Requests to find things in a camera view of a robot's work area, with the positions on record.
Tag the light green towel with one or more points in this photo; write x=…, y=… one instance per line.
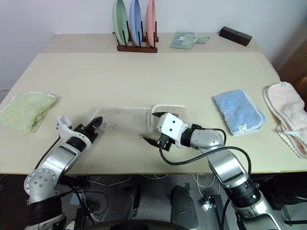
x=26, y=110

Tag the black floor box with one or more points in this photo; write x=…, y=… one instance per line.
x=213, y=202

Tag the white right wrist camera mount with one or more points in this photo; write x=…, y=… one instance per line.
x=170, y=125

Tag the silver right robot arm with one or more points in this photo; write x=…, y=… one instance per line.
x=225, y=165

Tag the blue plate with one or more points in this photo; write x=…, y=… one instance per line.
x=135, y=21

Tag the green plate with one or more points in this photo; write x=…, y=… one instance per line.
x=119, y=21

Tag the brown wooden furniture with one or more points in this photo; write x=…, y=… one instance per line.
x=293, y=64

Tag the small pale green cloth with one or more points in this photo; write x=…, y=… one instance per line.
x=203, y=39

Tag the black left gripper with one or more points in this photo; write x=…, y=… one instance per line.
x=84, y=133

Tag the pink towel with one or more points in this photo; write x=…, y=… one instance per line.
x=287, y=107

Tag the green striped folded cloth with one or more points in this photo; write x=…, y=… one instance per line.
x=182, y=40

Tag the dark wooden plate rack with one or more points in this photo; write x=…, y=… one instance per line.
x=136, y=48

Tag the large dark rounded shape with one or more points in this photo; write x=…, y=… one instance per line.
x=183, y=206

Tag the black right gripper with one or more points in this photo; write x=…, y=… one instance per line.
x=165, y=143

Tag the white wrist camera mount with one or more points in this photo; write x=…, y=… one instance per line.
x=64, y=129
x=170, y=125

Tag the light blue folded towel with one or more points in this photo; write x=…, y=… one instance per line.
x=238, y=110

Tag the black bulky floor object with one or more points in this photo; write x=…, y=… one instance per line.
x=283, y=191

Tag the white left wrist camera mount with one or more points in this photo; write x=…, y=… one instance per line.
x=64, y=129

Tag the beige towel with white trim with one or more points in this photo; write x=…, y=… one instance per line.
x=129, y=119

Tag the dark brown rectangular box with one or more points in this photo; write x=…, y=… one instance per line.
x=236, y=36

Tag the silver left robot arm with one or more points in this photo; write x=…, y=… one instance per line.
x=60, y=155

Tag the small dark rounded shape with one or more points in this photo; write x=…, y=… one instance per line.
x=133, y=198

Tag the pink plate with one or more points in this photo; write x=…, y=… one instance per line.
x=151, y=21

